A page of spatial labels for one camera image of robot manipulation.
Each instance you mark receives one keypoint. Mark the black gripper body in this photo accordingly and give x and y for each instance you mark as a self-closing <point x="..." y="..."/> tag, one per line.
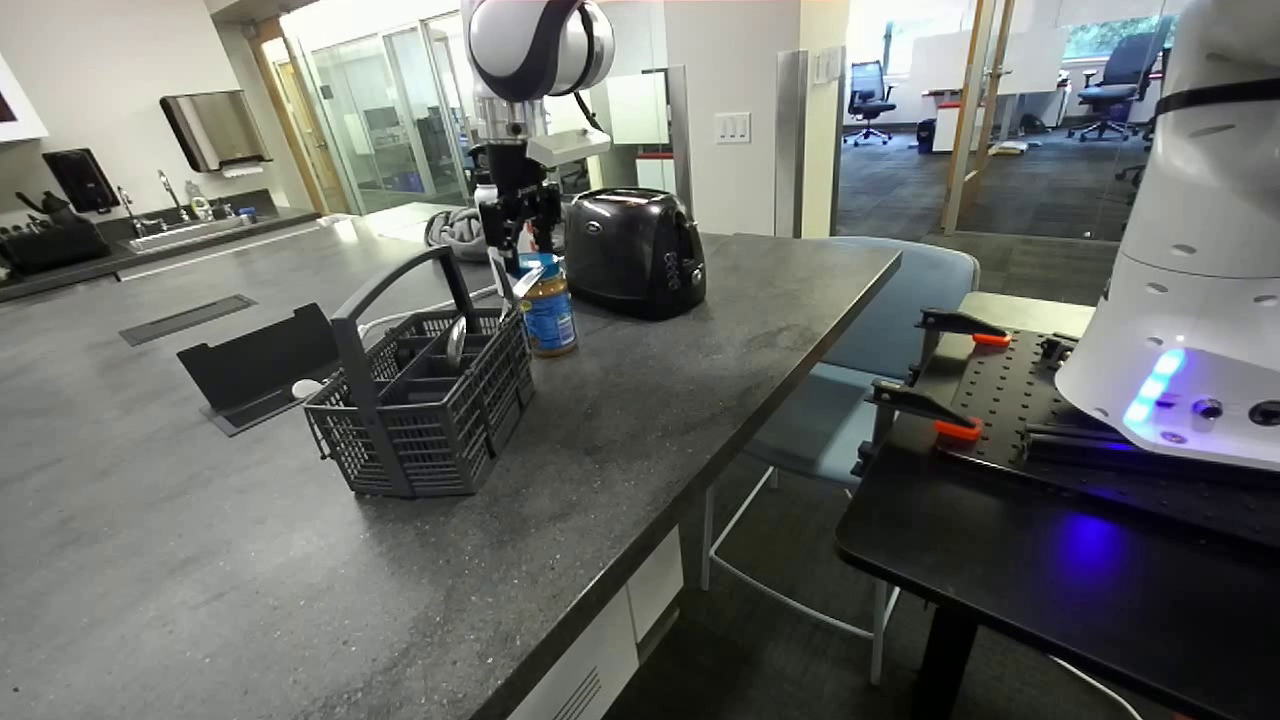
<point x="513" y="181"/>

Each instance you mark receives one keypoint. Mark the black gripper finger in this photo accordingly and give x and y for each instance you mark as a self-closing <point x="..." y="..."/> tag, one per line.
<point x="546" y="222"/>
<point x="490" y="231"/>

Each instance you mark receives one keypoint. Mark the grey crumpled cloth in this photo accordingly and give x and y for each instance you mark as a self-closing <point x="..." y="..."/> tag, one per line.
<point x="452" y="236"/>

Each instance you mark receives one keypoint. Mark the black toaster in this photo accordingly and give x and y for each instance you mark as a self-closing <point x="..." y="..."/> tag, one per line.
<point x="637" y="253"/>

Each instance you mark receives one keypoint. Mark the metal utensil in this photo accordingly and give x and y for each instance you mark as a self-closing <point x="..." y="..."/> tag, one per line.
<point x="459" y="340"/>

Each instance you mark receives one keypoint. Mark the black utensil caddy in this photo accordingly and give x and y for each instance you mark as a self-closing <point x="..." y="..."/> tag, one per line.
<point x="424" y="412"/>

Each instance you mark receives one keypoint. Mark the small white round object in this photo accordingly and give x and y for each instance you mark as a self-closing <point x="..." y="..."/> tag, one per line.
<point x="304" y="388"/>

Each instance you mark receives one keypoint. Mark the kitchen counter with sink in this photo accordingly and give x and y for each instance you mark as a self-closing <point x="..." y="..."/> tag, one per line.
<point x="202" y="234"/>

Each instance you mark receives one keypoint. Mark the light blue chair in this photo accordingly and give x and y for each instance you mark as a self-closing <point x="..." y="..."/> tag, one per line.
<point x="885" y="321"/>

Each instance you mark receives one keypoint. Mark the black monitor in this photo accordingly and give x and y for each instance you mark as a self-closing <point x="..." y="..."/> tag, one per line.
<point x="80" y="181"/>

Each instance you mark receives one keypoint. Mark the black dish rack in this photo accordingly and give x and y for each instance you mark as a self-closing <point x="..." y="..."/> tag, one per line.
<point x="49" y="243"/>

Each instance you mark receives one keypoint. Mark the wooden pillar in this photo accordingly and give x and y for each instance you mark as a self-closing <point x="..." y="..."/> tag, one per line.
<point x="969" y="106"/>

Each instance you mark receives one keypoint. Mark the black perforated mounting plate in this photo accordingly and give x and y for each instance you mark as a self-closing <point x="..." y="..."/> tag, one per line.
<point x="1015" y="400"/>

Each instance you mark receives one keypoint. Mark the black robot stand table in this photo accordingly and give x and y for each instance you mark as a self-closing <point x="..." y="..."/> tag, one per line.
<point x="1054" y="584"/>

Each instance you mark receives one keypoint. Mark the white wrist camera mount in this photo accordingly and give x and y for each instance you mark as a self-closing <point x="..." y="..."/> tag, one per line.
<point x="570" y="146"/>

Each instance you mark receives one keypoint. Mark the white light switch plate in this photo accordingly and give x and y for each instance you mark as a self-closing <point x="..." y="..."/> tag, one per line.
<point x="735" y="129"/>

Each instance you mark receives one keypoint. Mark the wall paper towel dispenser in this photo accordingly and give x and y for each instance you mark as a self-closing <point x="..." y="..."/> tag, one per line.
<point x="213" y="129"/>

